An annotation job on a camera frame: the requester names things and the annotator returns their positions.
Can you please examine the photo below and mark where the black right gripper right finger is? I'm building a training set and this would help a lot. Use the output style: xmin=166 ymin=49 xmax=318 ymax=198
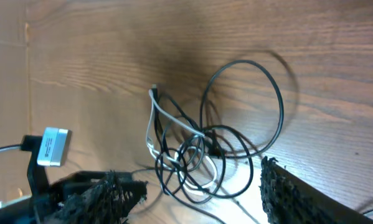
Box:
xmin=260 ymin=157 xmax=373 ymax=224

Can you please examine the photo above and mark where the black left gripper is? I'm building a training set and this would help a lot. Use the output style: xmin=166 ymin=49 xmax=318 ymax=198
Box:
xmin=30 ymin=170 xmax=147 ymax=212

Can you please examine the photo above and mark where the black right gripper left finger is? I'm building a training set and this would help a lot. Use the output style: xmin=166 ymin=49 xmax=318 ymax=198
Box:
xmin=44 ymin=171 xmax=130 ymax=223

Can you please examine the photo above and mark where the white cable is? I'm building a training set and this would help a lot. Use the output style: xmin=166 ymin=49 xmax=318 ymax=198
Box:
xmin=145 ymin=83 xmax=219 ymax=197

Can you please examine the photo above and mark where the cardboard box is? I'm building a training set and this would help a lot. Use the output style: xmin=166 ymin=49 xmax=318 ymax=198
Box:
xmin=0 ymin=21 xmax=30 ymax=201

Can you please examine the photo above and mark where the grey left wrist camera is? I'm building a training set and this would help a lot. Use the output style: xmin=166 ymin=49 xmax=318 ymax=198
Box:
xmin=21 ymin=127 xmax=72 ymax=197

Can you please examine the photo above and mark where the black left camera cable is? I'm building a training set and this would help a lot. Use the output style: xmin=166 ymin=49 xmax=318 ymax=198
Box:
xmin=0 ymin=143 xmax=24 ymax=156

